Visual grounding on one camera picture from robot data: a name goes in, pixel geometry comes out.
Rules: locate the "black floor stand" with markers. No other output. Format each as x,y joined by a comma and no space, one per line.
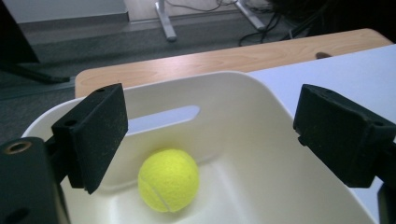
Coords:
40,77

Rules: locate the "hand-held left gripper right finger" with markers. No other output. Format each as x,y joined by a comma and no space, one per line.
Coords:
342,137

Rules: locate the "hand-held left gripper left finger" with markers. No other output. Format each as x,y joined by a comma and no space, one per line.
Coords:
93,140

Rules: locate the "white plastic bin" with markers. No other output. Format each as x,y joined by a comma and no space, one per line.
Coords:
249,155

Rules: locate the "wooden table edge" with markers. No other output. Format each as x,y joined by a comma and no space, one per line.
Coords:
218,62

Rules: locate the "dark curtain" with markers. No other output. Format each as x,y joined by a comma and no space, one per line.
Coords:
12,31

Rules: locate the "yellow tennis ball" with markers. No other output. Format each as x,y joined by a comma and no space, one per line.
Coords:
168,180

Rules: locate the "white desk frame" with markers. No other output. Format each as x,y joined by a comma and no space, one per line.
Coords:
166,25

